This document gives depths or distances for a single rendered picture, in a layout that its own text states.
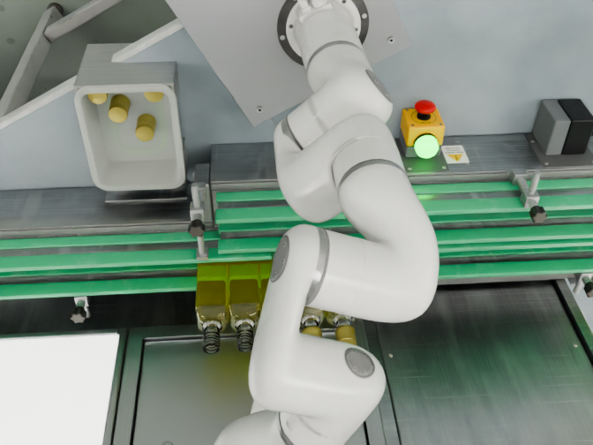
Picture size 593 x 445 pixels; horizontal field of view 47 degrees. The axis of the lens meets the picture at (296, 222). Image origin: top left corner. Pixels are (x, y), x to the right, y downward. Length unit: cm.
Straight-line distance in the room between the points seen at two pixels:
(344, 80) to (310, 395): 43
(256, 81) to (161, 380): 57
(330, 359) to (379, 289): 9
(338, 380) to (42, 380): 77
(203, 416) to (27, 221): 51
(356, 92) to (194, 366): 65
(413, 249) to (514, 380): 72
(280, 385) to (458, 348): 78
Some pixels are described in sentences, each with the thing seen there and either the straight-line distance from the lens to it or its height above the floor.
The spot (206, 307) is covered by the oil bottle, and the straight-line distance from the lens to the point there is 122.
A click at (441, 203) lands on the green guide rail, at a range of 128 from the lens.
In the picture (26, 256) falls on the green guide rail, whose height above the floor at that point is 94.
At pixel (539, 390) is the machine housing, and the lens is 141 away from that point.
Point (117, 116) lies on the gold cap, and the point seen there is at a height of 81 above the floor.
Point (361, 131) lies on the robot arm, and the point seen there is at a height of 120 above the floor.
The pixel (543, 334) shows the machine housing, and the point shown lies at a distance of 151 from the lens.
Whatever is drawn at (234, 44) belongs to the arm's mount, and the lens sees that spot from 120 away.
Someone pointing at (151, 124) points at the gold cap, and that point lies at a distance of 130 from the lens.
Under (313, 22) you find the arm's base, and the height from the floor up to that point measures 88.
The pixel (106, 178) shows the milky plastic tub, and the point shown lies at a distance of 136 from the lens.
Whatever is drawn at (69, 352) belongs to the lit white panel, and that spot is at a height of 103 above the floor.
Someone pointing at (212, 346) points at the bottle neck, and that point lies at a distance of 121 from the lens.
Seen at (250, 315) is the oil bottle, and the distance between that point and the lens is 121.
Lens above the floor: 189
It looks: 49 degrees down
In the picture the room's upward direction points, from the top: 174 degrees clockwise
